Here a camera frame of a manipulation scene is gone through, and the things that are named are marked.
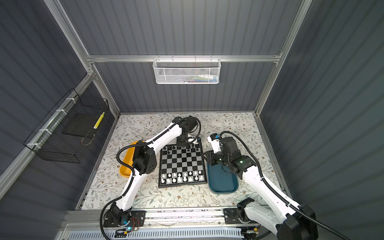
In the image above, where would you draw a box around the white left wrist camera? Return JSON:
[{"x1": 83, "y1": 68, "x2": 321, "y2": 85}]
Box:
[{"x1": 186, "y1": 136, "x2": 201, "y2": 145}]

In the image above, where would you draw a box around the teal plastic tray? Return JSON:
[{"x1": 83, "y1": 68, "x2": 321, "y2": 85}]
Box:
[{"x1": 207, "y1": 164, "x2": 239, "y2": 195}]

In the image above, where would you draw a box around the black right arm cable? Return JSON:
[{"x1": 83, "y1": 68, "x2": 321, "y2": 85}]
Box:
[{"x1": 219, "y1": 130, "x2": 352, "y2": 240}]

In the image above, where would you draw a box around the white wire mesh basket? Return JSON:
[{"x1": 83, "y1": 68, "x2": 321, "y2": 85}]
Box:
[{"x1": 153, "y1": 58, "x2": 222, "y2": 85}]

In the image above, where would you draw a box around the black white chessboard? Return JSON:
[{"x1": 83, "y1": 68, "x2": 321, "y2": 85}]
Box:
[{"x1": 159, "y1": 141, "x2": 208, "y2": 188}]

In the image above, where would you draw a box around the yellow plastic tray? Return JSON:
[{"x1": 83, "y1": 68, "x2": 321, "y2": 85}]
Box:
[{"x1": 119, "y1": 147, "x2": 136, "y2": 178}]

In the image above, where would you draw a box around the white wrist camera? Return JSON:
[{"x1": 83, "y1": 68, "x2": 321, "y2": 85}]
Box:
[
  {"x1": 186, "y1": 136, "x2": 201, "y2": 145},
  {"x1": 207, "y1": 133, "x2": 222, "y2": 154}
]

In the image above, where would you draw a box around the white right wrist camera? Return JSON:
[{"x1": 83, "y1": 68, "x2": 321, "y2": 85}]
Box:
[{"x1": 207, "y1": 133, "x2": 222, "y2": 154}]

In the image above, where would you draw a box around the black wire basket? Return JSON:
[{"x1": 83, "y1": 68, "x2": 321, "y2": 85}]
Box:
[{"x1": 24, "y1": 91, "x2": 110, "y2": 164}]

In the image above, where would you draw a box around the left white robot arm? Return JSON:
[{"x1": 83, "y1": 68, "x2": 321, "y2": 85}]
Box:
[{"x1": 100, "y1": 116, "x2": 202, "y2": 229}]

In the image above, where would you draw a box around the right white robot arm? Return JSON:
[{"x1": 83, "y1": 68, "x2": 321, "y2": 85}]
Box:
[{"x1": 203, "y1": 134, "x2": 319, "y2": 240}]

